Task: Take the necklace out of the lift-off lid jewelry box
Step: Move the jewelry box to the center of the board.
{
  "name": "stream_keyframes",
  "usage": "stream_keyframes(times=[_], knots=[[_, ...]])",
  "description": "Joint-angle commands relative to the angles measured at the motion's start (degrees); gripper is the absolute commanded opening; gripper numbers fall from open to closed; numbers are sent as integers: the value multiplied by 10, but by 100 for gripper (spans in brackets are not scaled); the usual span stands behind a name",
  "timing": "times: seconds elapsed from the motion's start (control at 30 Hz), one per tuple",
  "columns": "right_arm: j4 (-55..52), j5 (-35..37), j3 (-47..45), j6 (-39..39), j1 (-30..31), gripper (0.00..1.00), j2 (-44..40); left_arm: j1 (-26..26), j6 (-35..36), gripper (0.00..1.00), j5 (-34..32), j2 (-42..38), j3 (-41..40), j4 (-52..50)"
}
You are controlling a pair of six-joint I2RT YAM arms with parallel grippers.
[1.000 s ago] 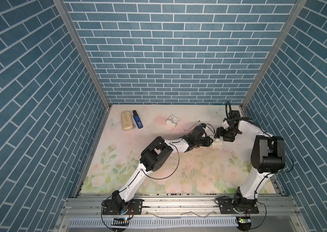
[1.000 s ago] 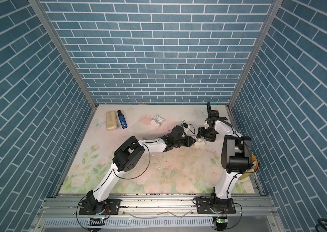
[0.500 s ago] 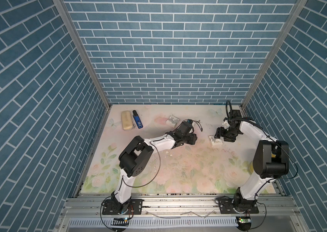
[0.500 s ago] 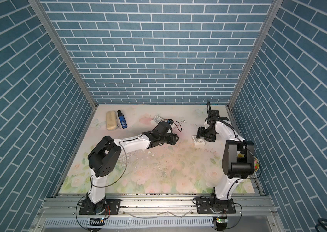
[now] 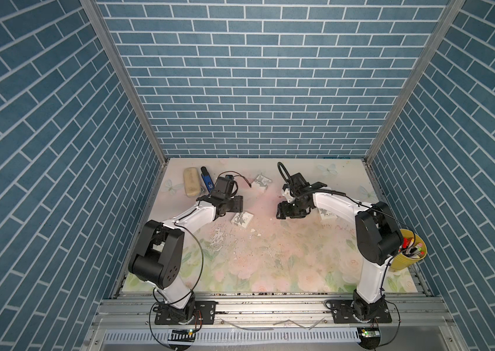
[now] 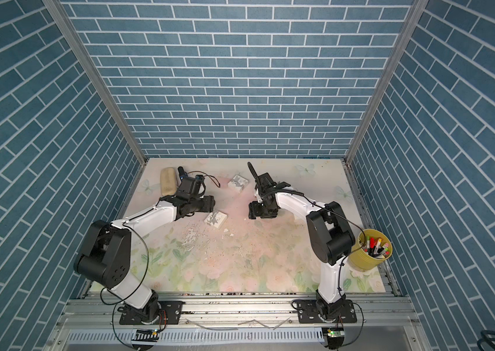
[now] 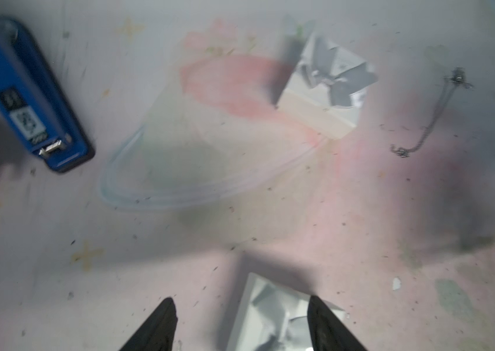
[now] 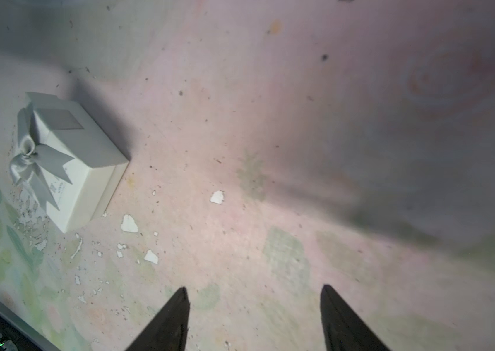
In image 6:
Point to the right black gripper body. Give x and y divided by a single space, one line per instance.
263 210

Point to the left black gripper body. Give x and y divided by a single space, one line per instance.
201 205

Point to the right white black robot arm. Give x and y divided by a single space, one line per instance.
330 233

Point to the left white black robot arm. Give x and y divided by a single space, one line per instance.
105 252

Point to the beige zippered pencil case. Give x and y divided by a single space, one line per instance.
168 182

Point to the yellow pen cup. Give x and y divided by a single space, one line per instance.
371 249

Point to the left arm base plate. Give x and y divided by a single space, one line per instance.
161 313

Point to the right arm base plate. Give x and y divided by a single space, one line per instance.
318 311

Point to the aluminium front rail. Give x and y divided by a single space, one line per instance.
371 321

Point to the aluminium corner post left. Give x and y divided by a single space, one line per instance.
69 33

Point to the aluminium corner post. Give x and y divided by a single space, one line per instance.
401 44
69 33

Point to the aluminium corner post right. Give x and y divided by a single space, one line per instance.
401 44

